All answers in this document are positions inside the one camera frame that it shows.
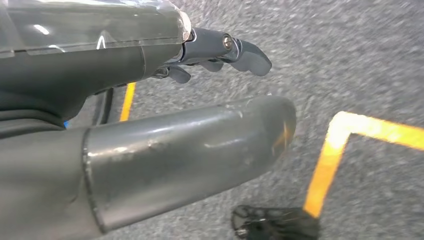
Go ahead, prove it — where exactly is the black ribbed robot foot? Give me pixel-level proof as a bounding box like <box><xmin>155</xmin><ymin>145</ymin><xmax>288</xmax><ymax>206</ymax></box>
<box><xmin>231</xmin><ymin>204</ymin><xmax>322</xmax><ymax>240</ymax></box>

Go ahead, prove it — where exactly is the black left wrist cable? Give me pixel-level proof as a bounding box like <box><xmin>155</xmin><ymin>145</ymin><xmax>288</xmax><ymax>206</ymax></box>
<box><xmin>92</xmin><ymin>87</ymin><xmax>114</xmax><ymax>126</ymax></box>

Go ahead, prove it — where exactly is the yellow floor tape marking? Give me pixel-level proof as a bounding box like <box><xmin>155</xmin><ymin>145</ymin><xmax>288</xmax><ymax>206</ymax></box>
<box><xmin>303</xmin><ymin>110</ymin><xmax>424</xmax><ymax>220</ymax></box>

